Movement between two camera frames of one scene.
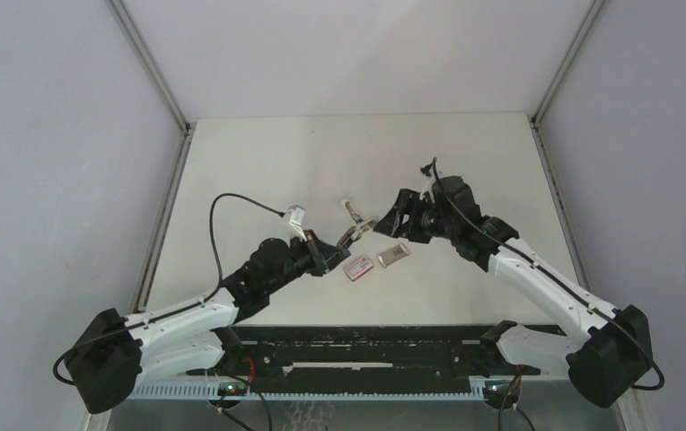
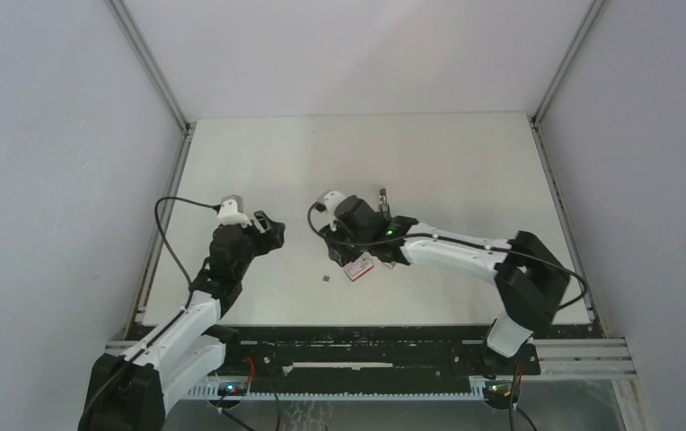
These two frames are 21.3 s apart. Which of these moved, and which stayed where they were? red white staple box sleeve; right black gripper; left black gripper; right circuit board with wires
Moved: right black gripper; left black gripper
Stayed: right circuit board with wires; red white staple box sleeve
